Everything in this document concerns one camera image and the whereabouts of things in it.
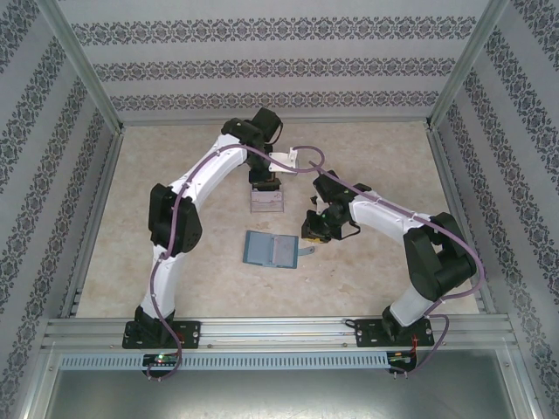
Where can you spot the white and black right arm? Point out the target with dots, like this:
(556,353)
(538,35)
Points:
(384,214)

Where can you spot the aluminium side rail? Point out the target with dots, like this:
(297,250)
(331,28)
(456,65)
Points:
(458,218)
(94,218)

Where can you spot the teal card holder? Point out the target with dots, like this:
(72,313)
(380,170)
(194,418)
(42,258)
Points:
(257,249)

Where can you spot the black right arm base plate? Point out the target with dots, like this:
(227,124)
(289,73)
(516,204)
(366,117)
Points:
(369,334)

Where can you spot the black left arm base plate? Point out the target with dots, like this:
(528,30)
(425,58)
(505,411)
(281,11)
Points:
(188,334)

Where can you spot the aluminium corner post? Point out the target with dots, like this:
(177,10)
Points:
(469,65)
(83,65)

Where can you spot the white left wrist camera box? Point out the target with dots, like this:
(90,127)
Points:
(284,159)

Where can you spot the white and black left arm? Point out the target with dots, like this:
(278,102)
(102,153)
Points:
(209,166)

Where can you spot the aluminium frame leg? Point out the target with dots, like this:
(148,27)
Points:
(524,384)
(37,384)

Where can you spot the grey metal sheet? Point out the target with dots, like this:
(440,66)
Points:
(279,397)

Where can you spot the clear plastic box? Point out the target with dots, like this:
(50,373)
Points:
(252,205)

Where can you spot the pale pink card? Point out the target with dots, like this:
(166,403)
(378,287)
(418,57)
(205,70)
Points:
(285,251)

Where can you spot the aluminium mounting rail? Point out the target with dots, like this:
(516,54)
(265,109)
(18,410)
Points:
(271,334)

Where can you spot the white card with pink blossoms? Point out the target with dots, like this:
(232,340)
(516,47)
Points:
(268,204)

